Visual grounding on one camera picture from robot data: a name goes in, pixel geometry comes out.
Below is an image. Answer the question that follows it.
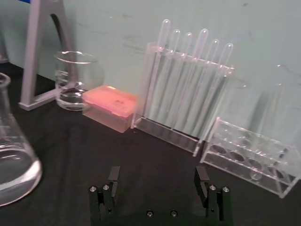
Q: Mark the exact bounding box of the clear glass beaker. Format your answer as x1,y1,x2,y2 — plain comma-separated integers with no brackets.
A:
53,50,104,112

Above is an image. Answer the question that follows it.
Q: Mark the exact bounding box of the black table cloth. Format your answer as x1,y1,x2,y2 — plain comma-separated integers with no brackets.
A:
0,61,301,226

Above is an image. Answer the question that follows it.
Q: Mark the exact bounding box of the clear acrylic pipette rack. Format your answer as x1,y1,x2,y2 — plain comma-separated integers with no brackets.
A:
130,42,236,157

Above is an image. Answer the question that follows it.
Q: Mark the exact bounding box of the pink pipette tip box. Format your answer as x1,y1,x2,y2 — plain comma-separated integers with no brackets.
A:
82,84,138,134

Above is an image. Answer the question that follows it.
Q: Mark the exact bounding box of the clear glass conical flask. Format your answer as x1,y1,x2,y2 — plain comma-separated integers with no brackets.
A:
0,72,43,208

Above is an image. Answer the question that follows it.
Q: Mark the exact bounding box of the clear acrylic test tube rack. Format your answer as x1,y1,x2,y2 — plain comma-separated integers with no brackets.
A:
199,117,301,199

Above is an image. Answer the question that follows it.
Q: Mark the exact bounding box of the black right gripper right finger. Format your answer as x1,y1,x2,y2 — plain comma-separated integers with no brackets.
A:
194,166,232,222

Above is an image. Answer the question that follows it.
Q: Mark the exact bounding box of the grey plastic stand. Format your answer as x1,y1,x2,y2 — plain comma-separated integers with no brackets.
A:
18,0,79,111

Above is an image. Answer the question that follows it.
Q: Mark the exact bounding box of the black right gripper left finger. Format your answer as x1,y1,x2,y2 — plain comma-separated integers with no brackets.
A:
88,166,121,223

